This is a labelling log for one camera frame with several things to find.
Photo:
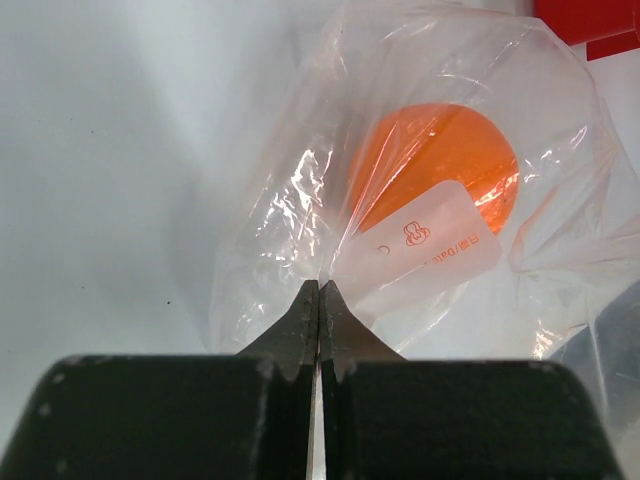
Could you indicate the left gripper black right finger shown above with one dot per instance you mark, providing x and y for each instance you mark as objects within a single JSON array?
[{"x": 386, "y": 417}]

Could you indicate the orange fake tangerine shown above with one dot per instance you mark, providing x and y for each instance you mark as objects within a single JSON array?
[{"x": 413, "y": 149}]

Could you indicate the red plastic tray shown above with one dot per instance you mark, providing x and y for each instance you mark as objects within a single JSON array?
[{"x": 605, "y": 27}]

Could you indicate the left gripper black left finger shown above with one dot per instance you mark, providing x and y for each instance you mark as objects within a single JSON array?
[{"x": 242, "y": 416}]

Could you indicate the clear zip bag blue seal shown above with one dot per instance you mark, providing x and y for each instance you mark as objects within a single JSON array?
[{"x": 560, "y": 281}]

